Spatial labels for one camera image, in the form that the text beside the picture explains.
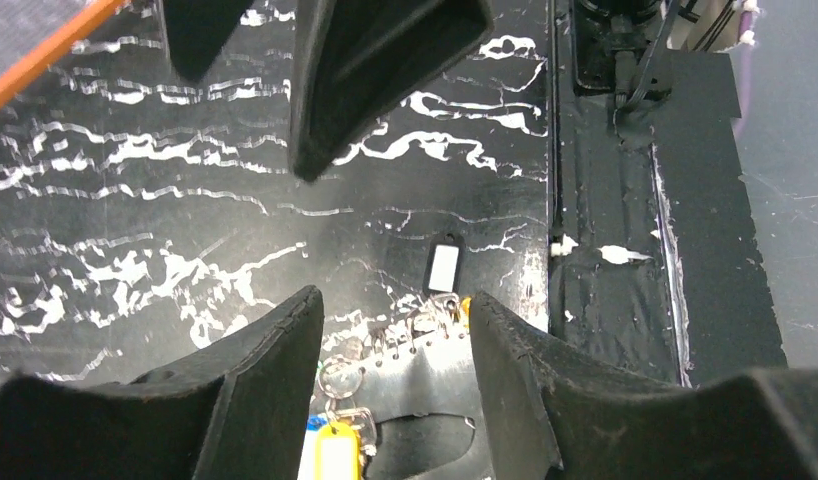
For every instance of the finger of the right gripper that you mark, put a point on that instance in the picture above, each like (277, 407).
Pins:
(354, 61)
(195, 32)

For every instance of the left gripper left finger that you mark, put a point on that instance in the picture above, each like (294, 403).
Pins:
(236, 409)

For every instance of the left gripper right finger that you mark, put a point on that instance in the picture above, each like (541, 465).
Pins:
(554, 412)

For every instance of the blue tag key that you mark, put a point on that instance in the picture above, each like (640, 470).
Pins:
(306, 470)

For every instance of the orange two-tier rack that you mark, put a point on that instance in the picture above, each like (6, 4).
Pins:
(36, 33)

